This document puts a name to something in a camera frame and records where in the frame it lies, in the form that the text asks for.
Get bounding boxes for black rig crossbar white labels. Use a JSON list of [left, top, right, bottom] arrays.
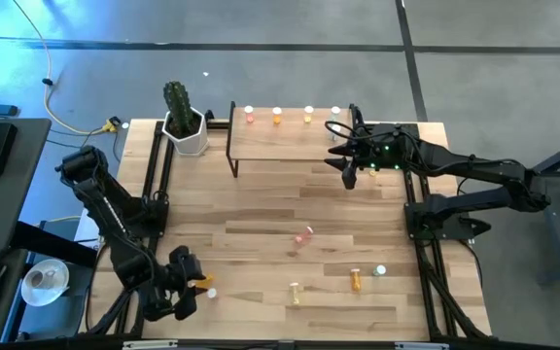
[[0, 333, 560, 350]]

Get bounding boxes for yellow plug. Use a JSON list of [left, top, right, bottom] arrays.
[[100, 116, 122, 135]]

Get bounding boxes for wooden shelf black metal frame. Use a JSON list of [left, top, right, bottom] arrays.
[[225, 100, 364, 179]]

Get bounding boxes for white hexagonal plant pot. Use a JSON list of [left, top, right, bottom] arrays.
[[161, 109, 210, 157]]

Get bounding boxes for green cactus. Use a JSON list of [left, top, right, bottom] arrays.
[[162, 80, 196, 139]]

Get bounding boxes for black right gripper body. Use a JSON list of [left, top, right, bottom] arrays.
[[355, 123, 422, 171]]

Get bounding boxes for white paper sheet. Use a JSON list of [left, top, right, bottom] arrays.
[[73, 206, 104, 249]]

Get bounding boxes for black aluminium table frame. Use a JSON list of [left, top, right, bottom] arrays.
[[80, 109, 493, 341]]

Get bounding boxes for grey metal stand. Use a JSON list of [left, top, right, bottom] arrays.
[[503, 133, 560, 286]]

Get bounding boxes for black floor cable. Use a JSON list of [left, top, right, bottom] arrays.
[[46, 126, 121, 164]]

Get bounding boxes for yellow cable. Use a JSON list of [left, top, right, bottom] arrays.
[[11, 0, 111, 136]]

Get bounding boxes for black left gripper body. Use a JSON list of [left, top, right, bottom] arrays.
[[143, 264, 184, 312]]

